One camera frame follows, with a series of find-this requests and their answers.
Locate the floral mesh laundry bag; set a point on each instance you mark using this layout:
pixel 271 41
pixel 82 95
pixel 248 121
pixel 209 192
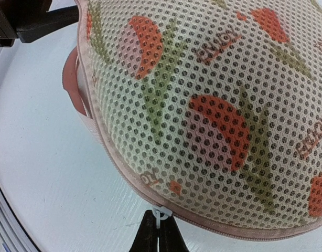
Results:
pixel 210 110

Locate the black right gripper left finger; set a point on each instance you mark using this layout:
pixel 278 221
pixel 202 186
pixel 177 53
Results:
pixel 146 239

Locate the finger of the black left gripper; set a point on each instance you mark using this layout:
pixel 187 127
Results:
pixel 31 20

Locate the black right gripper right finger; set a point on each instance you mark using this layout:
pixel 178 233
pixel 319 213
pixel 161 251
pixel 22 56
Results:
pixel 170 238

